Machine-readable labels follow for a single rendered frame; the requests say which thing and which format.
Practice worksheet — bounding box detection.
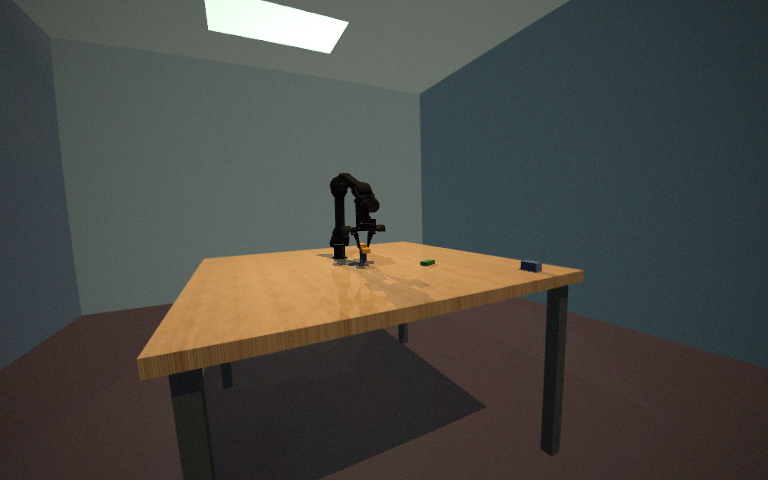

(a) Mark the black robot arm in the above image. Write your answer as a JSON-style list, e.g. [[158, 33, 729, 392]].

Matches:
[[330, 173, 380, 259]]

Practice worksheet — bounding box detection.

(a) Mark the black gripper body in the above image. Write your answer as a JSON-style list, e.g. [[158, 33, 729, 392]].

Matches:
[[341, 213, 385, 234]]

